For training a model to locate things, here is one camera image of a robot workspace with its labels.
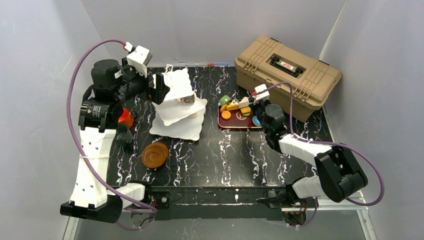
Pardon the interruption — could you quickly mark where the chocolate swirl roll cake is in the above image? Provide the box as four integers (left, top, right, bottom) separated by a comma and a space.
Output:
179, 94, 196, 104

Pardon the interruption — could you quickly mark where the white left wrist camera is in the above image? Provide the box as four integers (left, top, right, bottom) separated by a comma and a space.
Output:
123, 41, 152, 78

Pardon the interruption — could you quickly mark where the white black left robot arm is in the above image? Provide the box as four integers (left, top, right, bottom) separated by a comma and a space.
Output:
60, 59, 170, 224

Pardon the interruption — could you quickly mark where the brown round wooden lid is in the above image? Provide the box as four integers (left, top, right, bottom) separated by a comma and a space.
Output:
141, 142, 169, 169

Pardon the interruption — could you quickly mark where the white three-tier cake stand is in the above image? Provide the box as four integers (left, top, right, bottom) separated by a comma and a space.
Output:
149, 64, 208, 141

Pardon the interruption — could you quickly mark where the red dessert tray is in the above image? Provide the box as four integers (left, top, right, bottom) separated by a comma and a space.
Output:
217, 102, 260, 129

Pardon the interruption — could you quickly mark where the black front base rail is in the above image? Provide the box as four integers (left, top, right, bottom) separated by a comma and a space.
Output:
146, 186, 295, 221

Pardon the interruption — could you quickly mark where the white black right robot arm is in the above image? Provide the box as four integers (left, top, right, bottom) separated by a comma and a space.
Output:
252, 100, 368, 203

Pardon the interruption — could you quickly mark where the dark green cup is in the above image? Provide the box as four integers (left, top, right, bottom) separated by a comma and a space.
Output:
116, 123, 133, 147

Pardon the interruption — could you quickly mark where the chocolate sprinkled donut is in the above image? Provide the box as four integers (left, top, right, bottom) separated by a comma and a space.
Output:
235, 111, 247, 121

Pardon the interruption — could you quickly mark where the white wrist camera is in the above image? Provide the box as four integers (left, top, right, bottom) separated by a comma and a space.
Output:
251, 84, 270, 105
123, 41, 152, 78

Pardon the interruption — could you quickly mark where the green swirl roll cake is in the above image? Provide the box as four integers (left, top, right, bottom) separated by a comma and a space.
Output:
219, 95, 232, 106

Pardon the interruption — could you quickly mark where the white coconut ball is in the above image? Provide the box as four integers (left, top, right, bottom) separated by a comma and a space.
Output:
188, 111, 201, 119

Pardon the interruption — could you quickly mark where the blue sprinkled donut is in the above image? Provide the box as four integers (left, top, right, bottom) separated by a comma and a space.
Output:
252, 116, 262, 128

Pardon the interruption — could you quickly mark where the tan plastic toolbox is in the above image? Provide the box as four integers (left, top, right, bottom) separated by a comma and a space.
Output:
234, 35, 342, 122

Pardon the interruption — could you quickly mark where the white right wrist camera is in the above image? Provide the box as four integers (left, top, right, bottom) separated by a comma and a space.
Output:
251, 84, 270, 105

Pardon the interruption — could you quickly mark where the red blue screwdriver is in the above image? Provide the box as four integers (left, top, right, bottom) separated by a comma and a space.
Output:
207, 62, 229, 67

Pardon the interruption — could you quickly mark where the white triangle cake slice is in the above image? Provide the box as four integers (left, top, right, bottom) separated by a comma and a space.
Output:
238, 96, 251, 109

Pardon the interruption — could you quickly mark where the yellow decorated cake slice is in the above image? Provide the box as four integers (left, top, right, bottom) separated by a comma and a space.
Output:
226, 104, 240, 111

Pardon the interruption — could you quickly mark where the orange plastic cup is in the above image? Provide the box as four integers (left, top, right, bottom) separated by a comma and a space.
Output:
118, 107, 138, 129

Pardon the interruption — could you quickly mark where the round sandwich biscuit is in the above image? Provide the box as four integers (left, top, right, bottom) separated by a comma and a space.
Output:
221, 110, 232, 120

